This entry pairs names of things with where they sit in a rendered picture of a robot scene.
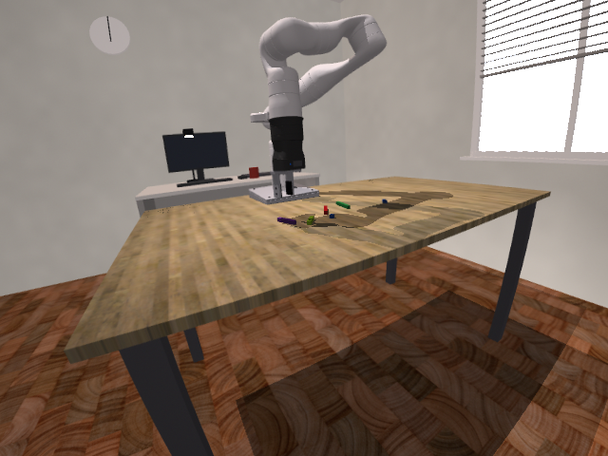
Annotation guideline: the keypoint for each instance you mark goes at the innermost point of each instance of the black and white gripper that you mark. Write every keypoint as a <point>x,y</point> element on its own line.
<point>285,112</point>

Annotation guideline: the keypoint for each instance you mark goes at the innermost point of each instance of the purple rod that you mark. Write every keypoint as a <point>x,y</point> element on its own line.
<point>287,220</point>

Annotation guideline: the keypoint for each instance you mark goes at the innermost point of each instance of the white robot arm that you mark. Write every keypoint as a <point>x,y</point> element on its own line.
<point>290,35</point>

